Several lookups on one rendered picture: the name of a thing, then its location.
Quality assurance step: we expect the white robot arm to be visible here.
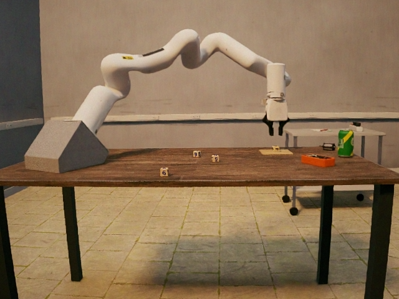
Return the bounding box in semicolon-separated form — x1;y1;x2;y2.
72;29;291;136

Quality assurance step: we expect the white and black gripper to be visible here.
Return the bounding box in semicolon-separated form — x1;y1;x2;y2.
262;98;290;136

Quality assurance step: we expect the green and yellow drink can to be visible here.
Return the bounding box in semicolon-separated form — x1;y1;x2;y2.
338;128;354;158

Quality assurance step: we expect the beige square mat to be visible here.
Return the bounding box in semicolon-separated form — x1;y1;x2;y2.
259;149;293;155

